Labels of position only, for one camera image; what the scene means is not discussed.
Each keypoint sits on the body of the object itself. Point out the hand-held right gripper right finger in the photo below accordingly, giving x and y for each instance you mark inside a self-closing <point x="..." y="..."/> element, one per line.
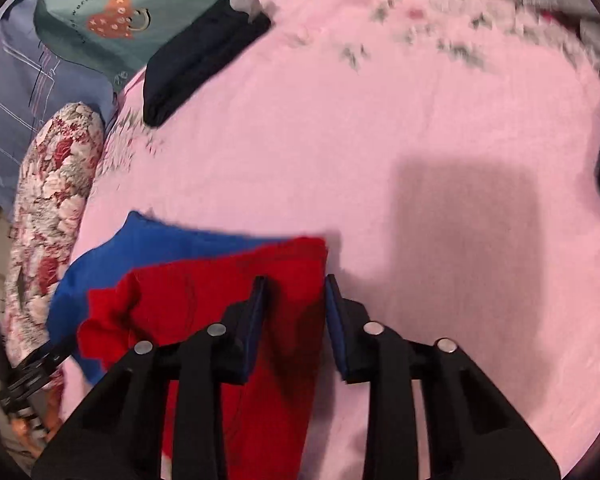
<point x="336" y="330"/>

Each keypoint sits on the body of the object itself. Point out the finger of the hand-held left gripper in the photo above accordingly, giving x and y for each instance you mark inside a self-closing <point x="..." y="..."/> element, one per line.
<point x="35" y="375"/>

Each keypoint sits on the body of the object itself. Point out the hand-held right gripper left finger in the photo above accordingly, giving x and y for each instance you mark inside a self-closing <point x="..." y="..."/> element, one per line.
<point x="252" y="330"/>

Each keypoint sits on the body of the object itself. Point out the blue and red pants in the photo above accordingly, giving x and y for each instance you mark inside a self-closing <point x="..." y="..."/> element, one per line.
<point x="220" y="280"/>

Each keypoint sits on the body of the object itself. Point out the folded navy pants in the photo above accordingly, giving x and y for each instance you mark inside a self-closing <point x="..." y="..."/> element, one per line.
<point x="200" y="55"/>

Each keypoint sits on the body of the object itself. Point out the red floral pillow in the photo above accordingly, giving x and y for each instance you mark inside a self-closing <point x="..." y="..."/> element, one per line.
<point x="50" y="220"/>

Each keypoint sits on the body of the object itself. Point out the pink floral bedsheet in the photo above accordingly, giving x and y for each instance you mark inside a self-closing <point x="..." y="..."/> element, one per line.
<point x="380" y="160"/>

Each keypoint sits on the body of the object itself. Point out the blue plaid pillow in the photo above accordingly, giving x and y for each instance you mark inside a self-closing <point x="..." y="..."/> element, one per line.
<point x="25" y="95"/>

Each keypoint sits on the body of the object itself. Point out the green heart print pillow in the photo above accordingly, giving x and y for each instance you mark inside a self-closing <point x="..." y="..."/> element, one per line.
<point x="130" y="5"/>

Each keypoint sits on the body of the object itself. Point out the grey sweatpants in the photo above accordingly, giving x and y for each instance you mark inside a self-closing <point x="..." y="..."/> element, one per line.
<point x="575" y="0"/>

